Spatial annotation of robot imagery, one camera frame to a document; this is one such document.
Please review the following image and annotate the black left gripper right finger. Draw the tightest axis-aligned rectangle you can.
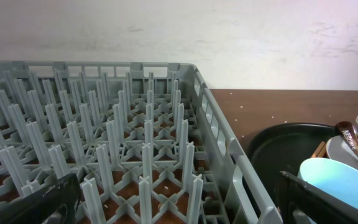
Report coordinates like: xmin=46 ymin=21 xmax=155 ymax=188
xmin=275 ymin=171 xmax=358 ymax=224

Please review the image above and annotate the brown Nescafe sachet wrapper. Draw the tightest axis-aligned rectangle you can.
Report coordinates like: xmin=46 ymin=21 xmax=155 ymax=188
xmin=334 ymin=121 xmax=358 ymax=157

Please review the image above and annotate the wooden chopstick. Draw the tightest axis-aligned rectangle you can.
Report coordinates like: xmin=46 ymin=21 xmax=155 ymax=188
xmin=311 ymin=141 xmax=326 ymax=158
xmin=316 ymin=145 xmax=326 ymax=157

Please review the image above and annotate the light blue plastic cup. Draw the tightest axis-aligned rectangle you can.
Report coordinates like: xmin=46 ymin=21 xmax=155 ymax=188
xmin=297 ymin=157 xmax=358 ymax=209

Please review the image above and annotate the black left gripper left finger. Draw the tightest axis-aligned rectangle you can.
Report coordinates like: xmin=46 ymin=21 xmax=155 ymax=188
xmin=0 ymin=174 xmax=81 ymax=224

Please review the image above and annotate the grey plastic dishwasher rack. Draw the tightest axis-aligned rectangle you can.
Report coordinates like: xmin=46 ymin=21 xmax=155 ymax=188
xmin=0 ymin=61 xmax=282 ymax=223

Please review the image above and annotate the white round plate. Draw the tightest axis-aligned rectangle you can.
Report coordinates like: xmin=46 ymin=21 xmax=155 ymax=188
xmin=326 ymin=136 xmax=358 ymax=170

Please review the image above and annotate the round black tray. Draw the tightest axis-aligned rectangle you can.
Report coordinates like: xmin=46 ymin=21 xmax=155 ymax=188
xmin=240 ymin=123 xmax=336 ymax=200

